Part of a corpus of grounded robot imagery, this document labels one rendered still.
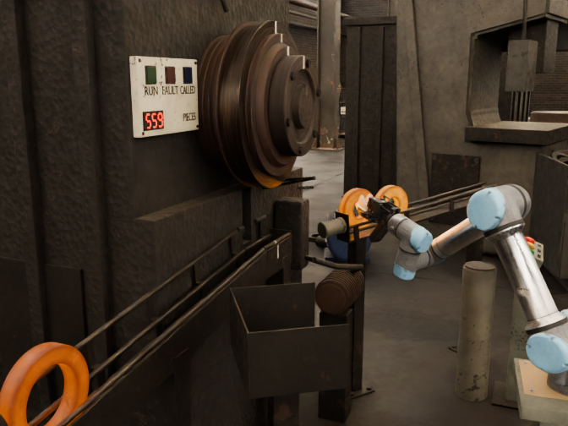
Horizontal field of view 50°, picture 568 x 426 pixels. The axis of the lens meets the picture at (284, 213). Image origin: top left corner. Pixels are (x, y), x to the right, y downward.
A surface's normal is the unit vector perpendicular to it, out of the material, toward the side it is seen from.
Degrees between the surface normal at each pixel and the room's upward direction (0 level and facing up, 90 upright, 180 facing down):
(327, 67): 90
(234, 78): 68
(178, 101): 90
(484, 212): 83
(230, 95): 82
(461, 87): 90
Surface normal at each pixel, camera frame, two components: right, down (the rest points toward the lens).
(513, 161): -0.59, 0.17
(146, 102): 0.92, 0.08
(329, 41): -0.38, 0.20
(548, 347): -0.72, 0.26
